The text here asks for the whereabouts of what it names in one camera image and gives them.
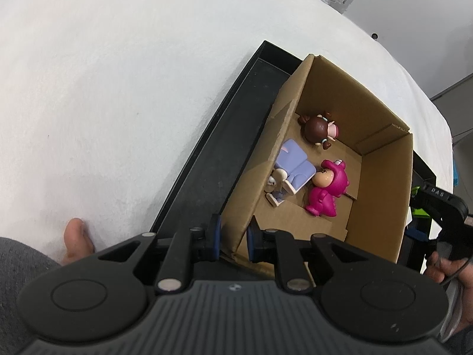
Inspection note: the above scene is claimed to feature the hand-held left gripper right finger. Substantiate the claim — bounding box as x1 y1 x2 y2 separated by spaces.
246 215 374 293

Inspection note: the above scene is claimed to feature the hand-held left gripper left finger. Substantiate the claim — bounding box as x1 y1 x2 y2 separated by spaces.
94 214 223 294

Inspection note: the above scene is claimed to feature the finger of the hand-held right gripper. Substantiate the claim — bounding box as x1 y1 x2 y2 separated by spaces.
404 225 440 245
409 182 435 218

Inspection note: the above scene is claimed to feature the brown cardboard box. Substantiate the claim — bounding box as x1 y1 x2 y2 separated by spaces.
221 54 414 279

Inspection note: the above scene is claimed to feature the purple bed toy figure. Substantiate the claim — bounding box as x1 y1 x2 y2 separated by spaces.
264 138 317 208

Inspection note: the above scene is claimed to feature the pink dinosaur suit figure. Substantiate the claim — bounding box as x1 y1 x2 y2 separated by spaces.
304 159 350 218

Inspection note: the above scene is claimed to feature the black tray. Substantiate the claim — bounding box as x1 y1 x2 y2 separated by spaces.
150 41 437 275

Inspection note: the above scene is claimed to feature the brown haired doll figure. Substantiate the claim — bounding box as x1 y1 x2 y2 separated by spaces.
297 110 340 151

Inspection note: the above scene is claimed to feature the person's right hand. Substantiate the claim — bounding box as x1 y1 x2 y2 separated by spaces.
424 251 473 293

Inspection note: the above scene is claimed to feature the white bed sheet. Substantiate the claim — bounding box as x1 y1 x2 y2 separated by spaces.
0 0 456 267

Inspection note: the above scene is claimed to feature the person's grey trouser leg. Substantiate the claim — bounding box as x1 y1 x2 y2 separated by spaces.
0 236 63 343

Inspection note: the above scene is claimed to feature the black cable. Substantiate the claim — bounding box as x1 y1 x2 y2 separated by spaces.
441 258 473 288

